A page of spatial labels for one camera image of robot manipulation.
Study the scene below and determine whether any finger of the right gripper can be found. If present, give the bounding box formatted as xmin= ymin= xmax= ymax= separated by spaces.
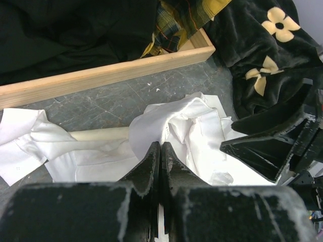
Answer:
xmin=232 ymin=84 xmax=312 ymax=135
xmin=220 ymin=118 xmax=318 ymax=182

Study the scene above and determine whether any wooden clothes rack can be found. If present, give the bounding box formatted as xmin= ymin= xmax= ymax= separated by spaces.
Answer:
xmin=1 ymin=29 xmax=216 ymax=109

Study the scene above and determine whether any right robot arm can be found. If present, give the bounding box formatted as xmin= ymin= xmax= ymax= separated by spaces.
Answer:
xmin=220 ymin=47 xmax=322 ymax=211

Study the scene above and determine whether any black floral blanket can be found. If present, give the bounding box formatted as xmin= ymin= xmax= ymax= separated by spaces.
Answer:
xmin=204 ymin=1 xmax=322 ymax=118

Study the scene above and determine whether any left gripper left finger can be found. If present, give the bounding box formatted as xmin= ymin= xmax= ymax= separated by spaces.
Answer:
xmin=117 ymin=142 xmax=160 ymax=241

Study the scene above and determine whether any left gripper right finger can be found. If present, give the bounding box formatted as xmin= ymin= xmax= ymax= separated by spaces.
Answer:
xmin=161 ymin=142 xmax=210 ymax=241

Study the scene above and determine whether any cream folded cloth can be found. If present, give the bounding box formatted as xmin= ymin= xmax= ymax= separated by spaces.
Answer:
xmin=67 ymin=127 xmax=130 ymax=152

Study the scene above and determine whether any white shirt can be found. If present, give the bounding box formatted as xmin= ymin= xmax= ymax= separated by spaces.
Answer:
xmin=0 ymin=92 xmax=278 ymax=187

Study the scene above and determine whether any yellow plaid shirt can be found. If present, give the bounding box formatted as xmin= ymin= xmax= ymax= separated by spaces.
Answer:
xmin=142 ymin=0 xmax=231 ymax=57

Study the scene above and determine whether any black hanging shirt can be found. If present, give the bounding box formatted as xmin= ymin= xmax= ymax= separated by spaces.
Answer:
xmin=1 ymin=1 xmax=158 ymax=85

